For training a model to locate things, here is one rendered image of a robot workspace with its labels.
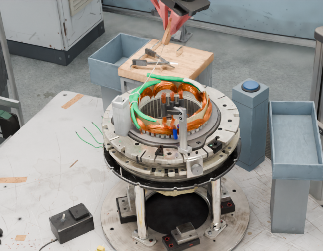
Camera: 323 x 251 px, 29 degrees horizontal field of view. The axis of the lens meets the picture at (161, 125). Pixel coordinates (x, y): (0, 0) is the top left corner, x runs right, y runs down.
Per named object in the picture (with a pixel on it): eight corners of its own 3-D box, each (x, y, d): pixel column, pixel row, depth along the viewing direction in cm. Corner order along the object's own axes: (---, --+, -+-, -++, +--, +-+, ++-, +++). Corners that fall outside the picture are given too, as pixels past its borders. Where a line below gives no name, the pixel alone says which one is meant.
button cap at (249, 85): (251, 92, 164) (251, 89, 163) (240, 87, 166) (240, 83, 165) (261, 86, 166) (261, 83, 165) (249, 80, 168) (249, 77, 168)
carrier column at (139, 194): (136, 239, 155) (130, 175, 143) (141, 233, 156) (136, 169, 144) (145, 243, 154) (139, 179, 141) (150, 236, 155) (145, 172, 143)
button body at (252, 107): (249, 172, 177) (252, 97, 162) (230, 162, 181) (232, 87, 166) (264, 160, 181) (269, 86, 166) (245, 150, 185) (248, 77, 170)
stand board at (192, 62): (117, 75, 172) (117, 68, 171) (153, 45, 185) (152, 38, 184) (181, 92, 164) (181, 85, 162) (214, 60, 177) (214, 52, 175)
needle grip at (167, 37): (160, 43, 134) (169, 21, 130) (162, 39, 135) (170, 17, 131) (167, 46, 134) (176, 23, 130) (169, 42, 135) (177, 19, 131)
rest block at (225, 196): (214, 204, 161) (214, 188, 158) (207, 190, 165) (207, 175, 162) (230, 200, 162) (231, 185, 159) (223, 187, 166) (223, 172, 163)
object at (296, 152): (312, 256, 150) (324, 165, 134) (266, 254, 152) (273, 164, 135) (303, 188, 170) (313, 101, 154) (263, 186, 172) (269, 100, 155)
